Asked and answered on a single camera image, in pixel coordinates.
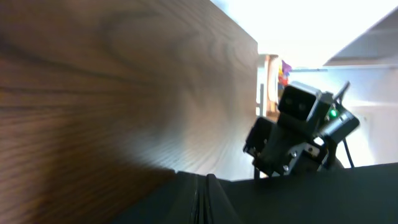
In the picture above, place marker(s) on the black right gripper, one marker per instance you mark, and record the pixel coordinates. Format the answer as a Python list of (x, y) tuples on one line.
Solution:
[(278, 151)]

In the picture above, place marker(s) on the dark green gift box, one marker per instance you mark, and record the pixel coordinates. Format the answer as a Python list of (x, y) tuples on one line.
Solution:
[(359, 195)]

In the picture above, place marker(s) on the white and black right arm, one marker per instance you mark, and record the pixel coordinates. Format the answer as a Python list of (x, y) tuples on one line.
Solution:
[(333, 132)]

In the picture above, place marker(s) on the colourful background shelf items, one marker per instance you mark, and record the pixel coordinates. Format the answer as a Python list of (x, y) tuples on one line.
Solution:
[(272, 77)]

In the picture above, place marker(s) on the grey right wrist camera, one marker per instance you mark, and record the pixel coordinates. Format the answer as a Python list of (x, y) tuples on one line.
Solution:
[(303, 109)]

